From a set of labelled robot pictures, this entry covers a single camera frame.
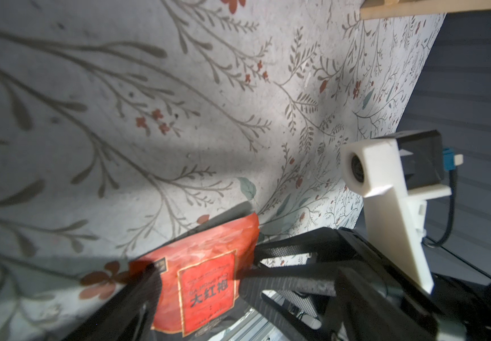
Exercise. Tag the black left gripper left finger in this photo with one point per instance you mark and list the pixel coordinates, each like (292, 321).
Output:
(128, 315)

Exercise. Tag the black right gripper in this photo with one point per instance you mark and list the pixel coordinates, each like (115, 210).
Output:
(454, 310)

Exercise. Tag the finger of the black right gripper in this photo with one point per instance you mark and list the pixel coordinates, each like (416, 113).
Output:
(307, 279)
(329, 246)

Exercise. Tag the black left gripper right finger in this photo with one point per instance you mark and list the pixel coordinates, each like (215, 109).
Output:
(367, 315)

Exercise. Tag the red tea bag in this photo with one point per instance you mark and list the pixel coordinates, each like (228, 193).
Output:
(198, 273)

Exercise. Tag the light wooden two-tier shelf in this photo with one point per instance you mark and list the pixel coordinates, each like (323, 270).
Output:
(390, 9)

